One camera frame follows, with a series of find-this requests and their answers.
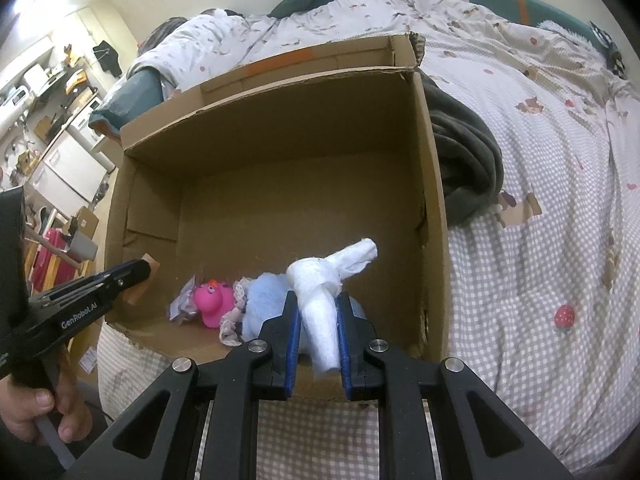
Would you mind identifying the black hanging garment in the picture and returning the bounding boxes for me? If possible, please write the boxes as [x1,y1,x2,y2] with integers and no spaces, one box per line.
[92,40,124,79]

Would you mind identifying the clear plastic packet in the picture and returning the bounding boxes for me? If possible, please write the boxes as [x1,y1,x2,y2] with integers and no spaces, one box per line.
[169,275,202,326]

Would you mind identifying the brown cardboard box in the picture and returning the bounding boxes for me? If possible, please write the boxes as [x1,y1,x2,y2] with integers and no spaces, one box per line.
[98,34,451,362]

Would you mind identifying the small cardboard box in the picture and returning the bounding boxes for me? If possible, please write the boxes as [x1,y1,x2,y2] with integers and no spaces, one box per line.
[70,205,101,241]

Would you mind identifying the light blue plush toy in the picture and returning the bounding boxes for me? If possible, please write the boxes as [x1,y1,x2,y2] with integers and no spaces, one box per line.
[240,275,367,346]

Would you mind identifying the white cloth toy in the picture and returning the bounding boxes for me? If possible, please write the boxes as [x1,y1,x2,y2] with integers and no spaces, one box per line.
[286,237,379,376]

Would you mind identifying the pink rubber duck toy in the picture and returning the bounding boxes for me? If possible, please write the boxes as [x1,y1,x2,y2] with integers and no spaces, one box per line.
[194,280,236,330]

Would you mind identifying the grey bin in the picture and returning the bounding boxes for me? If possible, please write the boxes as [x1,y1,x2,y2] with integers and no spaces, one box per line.
[67,230,97,262]

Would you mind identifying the beige lace cloth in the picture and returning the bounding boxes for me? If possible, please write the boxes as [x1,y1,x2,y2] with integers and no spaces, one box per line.
[218,276,257,347]

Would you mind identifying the brown sponge block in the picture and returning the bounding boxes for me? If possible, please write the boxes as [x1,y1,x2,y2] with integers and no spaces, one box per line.
[124,254,162,307]

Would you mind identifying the black white checkered cloth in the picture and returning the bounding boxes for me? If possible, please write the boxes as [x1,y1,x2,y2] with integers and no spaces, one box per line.
[590,21,629,80]

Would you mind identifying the person's left hand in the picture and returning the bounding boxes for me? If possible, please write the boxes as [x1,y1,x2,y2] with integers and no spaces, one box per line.
[0,345,95,457]

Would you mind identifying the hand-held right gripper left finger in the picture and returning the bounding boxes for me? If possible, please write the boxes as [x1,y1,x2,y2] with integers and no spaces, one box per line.
[62,290,301,480]

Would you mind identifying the white cabinet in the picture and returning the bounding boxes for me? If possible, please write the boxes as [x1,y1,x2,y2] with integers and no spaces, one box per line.
[27,130,109,207]

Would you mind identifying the white fluffy cloth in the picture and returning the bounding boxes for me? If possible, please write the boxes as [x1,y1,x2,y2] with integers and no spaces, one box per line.
[537,20,607,54]

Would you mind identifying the grey striped cloth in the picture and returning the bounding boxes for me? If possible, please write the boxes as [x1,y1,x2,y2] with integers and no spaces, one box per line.
[137,16,189,57]

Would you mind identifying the dark grey blanket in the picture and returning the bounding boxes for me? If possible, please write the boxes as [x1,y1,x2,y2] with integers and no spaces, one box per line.
[417,67,504,227]

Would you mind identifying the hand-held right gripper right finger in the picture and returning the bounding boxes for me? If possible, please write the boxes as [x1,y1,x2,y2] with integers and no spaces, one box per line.
[336,294,576,480]

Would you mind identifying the teal headboard with orange stripe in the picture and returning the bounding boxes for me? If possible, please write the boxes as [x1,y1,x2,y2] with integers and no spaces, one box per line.
[467,0,609,52]

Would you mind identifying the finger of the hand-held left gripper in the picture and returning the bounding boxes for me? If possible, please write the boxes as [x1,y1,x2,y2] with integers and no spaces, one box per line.
[31,259,152,305]
[42,269,152,319]

